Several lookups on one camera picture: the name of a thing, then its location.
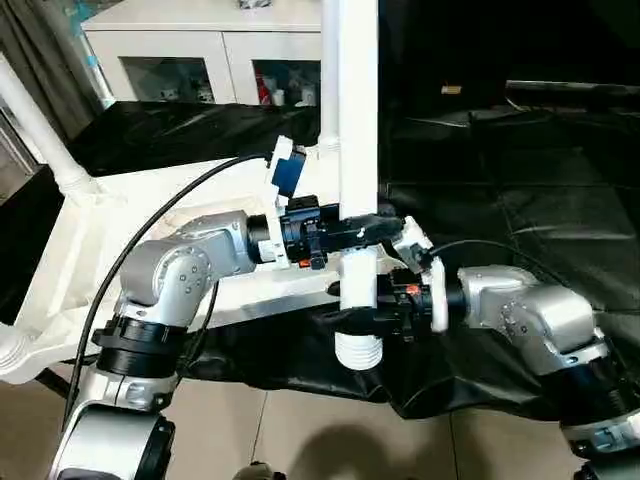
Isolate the white plastic table top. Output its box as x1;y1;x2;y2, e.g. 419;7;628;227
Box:
0;142;352;387

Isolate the black work surface mat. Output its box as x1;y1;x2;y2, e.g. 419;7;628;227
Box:
0;97;640;422

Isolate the black left robot foot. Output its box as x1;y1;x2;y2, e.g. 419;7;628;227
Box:
233;461;285;480

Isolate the white glass door cabinet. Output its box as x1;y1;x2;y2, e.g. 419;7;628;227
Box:
79;0;327;110

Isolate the white teal patterned roll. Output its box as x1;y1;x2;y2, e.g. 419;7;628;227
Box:
81;38;115;110

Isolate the grey curtain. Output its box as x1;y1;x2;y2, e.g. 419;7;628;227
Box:
0;0;107;147

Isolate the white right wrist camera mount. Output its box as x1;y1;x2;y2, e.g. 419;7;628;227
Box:
397;215;448;335

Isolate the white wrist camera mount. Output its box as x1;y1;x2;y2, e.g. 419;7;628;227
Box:
256;136;310;275
397;215;448;335

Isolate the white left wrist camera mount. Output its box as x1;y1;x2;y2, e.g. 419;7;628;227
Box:
256;136;310;275

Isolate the black left wrist camera cable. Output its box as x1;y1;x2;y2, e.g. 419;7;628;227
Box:
61;151;280;442

